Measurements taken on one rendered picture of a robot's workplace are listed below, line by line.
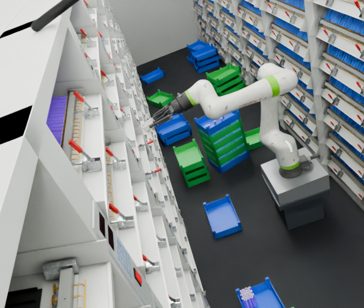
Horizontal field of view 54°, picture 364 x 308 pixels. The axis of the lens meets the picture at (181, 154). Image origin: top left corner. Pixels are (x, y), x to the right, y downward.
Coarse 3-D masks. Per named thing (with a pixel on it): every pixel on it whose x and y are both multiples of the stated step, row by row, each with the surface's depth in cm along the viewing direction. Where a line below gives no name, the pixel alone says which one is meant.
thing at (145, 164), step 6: (138, 132) 207; (138, 138) 204; (138, 144) 199; (144, 150) 193; (144, 156) 188; (144, 162) 184; (144, 168) 180; (150, 174) 175; (150, 180) 171; (156, 192) 156
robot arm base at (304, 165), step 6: (300, 156) 218; (306, 156) 218; (312, 156) 218; (318, 156) 217; (300, 162) 215; (306, 162) 214; (294, 168) 213; (300, 168) 216; (306, 168) 214; (282, 174) 219; (288, 174) 215; (294, 174) 214; (300, 174) 215
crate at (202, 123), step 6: (228, 114) 289; (234, 114) 277; (198, 120) 288; (204, 120) 291; (210, 120) 290; (216, 120) 287; (228, 120) 277; (234, 120) 279; (198, 126) 286; (204, 126) 285; (210, 126) 283; (216, 126) 274; (222, 126) 276; (204, 132) 279; (210, 132) 274
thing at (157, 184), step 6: (150, 156) 218; (150, 162) 218; (150, 168) 212; (156, 174) 205; (156, 180) 202; (156, 186) 198; (162, 192) 193; (162, 198) 189; (162, 204) 183; (168, 216) 178
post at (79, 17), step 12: (72, 12) 166; (84, 12) 167; (72, 24) 169; (84, 24) 170; (108, 60) 181; (120, 84) 192; (120, 96) 193; (132, 120) 202; (156, 168) 223; (168, 192) 236; (180, 216) 258
